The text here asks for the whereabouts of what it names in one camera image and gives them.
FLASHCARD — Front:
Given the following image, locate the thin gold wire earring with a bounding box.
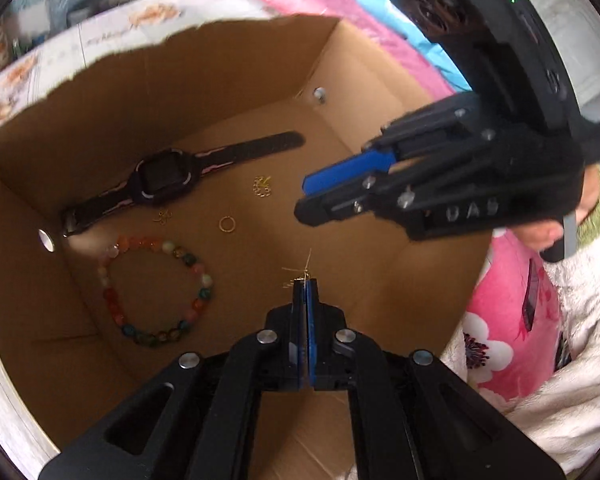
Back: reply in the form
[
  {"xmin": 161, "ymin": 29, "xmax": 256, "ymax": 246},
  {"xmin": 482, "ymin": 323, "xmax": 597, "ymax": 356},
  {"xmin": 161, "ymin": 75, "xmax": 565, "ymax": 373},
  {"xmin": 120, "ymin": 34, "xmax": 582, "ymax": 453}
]
[{"xmin": 282, "ymin": 249, "xmax": 312, "ymax": 289}]

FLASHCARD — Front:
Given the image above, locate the brown cardboard box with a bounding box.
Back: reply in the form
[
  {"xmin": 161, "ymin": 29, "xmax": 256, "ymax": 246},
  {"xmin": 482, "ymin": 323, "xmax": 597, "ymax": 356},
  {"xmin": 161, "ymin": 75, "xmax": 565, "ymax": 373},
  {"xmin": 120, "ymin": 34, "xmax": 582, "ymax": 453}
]
[{"xmin": 0, "ymin": 15, "xmax": 489, "ymax": 479}]

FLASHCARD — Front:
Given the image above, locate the pink blanket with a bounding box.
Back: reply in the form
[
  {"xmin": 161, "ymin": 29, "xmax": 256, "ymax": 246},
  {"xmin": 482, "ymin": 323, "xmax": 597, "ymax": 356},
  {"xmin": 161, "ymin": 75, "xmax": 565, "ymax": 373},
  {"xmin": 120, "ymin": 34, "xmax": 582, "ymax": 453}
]
[{"xmin": 260, "ymin": 0, "xmax": 560, "ymax": 410}]

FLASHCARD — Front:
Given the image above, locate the multicolour bead bracelet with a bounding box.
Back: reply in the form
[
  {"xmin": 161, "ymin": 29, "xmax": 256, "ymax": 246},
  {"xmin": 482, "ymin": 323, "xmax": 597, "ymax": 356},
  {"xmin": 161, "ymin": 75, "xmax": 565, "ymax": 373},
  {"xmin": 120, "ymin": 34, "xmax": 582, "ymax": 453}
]
[{"xmin": 97, "ymin": 235, "xmax": 216, "ymax": 347}]

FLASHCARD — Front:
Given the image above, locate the right hand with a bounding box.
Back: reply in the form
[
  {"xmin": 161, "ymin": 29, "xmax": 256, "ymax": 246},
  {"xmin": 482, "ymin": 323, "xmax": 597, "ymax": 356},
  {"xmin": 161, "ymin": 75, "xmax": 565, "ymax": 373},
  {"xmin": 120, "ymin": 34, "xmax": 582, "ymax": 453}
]
[{"xmin": 509, "ymin": 164, "xmax": 600, "ymax": 264}]

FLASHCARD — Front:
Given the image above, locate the small gold charm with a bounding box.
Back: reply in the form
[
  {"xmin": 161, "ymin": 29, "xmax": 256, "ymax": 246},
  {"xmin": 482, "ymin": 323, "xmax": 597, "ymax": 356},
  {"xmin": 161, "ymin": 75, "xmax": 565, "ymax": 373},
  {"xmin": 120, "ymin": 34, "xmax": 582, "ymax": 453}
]
[{"xmin": 152, "ymin": 208, "xmax": 172, "ymax": 226}]

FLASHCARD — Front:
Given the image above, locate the gold flower earring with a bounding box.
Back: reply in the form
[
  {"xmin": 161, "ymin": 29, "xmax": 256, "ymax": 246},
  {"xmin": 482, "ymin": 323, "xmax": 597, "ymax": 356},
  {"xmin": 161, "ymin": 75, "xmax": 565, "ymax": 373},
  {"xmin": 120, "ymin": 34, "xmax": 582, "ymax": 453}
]
[{"xmin": 252, "ymin": 176, "xmax": 272, "ymax": 198}]

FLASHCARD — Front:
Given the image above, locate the black pink smartwatch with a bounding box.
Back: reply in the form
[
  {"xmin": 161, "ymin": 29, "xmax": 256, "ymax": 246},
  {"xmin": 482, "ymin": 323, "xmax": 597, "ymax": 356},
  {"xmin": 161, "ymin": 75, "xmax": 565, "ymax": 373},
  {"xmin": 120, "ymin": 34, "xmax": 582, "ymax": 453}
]
[{"xmin": 60, "ymin": 131, "xmax": 306, "ymax": 237}]

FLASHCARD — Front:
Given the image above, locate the black camera box right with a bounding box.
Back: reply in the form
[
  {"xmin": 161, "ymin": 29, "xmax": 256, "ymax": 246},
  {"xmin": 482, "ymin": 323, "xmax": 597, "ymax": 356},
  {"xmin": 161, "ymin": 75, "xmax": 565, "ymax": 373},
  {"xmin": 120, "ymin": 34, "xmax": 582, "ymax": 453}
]
[{"xmin": 391, "ymin": 0, "xmax": 586, "ymax": 139}]

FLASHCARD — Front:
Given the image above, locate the white fleece right sleeve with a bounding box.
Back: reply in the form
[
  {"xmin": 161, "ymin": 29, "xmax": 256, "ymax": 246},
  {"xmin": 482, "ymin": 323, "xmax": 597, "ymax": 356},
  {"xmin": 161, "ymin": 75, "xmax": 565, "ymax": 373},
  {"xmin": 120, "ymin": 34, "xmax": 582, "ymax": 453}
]
[{"xmin": 439, "ymin": 169, "xmax": 600, "ymax": 476}]

